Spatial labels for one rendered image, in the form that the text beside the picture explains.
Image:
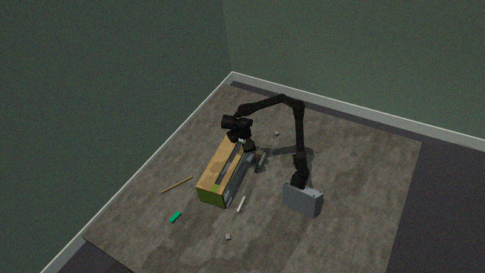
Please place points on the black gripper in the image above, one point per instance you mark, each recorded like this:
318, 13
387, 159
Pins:
249, 145

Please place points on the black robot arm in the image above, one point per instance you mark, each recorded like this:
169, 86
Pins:
299, 178

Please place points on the small green block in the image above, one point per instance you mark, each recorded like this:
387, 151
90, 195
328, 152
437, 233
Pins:
174, 217

